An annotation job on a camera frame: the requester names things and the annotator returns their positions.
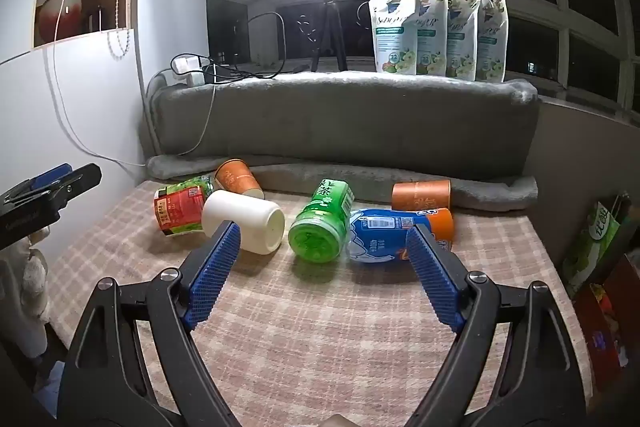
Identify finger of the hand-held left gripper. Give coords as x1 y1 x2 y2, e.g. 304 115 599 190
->
0 163 75 204
42 163 103 222

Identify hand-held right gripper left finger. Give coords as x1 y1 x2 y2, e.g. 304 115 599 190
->
56 219 242 427

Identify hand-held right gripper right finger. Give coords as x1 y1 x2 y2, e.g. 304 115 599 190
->
405 223 587 427

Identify white cup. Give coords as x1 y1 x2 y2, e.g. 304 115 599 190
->
201 190 286 254

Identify wide orange paper cup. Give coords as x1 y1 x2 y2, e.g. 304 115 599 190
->
391 180 452 214

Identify small orange paper cup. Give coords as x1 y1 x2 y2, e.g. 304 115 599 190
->
214 158 264 200

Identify blue bottle orange cap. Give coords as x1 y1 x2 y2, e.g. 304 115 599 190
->
347 208 454 264

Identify red green can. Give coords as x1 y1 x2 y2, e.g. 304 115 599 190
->
153 176 216 238

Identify green tea bottle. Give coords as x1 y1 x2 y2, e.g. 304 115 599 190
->
288 178 355 263

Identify white power strip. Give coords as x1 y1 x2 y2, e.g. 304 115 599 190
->
172 54 208 88

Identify green cardboard box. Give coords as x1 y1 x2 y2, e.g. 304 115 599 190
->
562 194 633 298

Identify grey blanket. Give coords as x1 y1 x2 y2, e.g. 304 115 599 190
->
145 69 541 212

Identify red cardboard box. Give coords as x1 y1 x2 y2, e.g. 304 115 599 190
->
572 252 640 395

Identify white floral refill pouch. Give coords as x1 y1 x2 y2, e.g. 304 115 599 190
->
366 0 422 75
475 0 509 82
445 0 482 80
417 0 449 76

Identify black tripod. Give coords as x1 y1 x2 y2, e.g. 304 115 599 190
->
310 0 349 72

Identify short white cable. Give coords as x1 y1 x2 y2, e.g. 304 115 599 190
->
190 79 218 155

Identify long white cable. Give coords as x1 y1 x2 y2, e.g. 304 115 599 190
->
50 0 151 168

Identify black cables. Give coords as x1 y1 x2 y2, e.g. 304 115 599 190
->
170 12 311 84

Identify white window frame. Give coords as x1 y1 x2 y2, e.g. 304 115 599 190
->
500 0 640 128

